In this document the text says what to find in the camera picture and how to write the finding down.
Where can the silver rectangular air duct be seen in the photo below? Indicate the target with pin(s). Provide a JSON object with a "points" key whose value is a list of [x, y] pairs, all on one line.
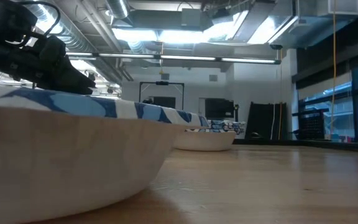
{"points": [[291, 21]]}

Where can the black wall monitor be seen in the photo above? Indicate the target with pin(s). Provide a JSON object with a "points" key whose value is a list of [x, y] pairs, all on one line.
{"points": [[219, 108]]}

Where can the small black monitor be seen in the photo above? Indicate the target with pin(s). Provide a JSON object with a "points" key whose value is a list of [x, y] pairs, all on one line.
{"points": [[164, 102]]}

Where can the silver spiral air duct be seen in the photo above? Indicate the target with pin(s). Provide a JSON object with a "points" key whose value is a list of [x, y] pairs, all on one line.
{"points": [[73, 37]]}

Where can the long ceiling light fixture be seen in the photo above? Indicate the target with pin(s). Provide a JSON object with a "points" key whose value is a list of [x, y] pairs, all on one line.
{"points": [[172, 58]]}

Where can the black perforated rack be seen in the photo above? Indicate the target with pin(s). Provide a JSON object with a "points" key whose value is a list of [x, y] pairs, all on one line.
{"points": [[311, 124]]}

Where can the blue white patterned paper bowl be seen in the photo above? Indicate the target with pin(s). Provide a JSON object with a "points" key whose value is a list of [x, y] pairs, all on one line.
{"points": [[57, 161], [204, 141]]}

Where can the black table edge rail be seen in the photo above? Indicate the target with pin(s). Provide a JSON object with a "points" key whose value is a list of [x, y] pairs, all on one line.
{"points": [[306, 144]]}

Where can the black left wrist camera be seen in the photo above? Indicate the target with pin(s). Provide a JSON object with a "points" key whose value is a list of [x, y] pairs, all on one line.
{"points": [[8, 17]]}

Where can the black frame stand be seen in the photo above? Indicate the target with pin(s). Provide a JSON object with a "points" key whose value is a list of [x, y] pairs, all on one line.
{"points": [[162, 83]]}

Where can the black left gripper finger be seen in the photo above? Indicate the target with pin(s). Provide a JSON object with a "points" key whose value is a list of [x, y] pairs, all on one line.
{"points": [[79, 77], [70, 91]]}

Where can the black leaning panel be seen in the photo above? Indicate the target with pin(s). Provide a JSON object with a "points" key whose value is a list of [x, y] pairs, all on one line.
{"points": [[264, 121]]}

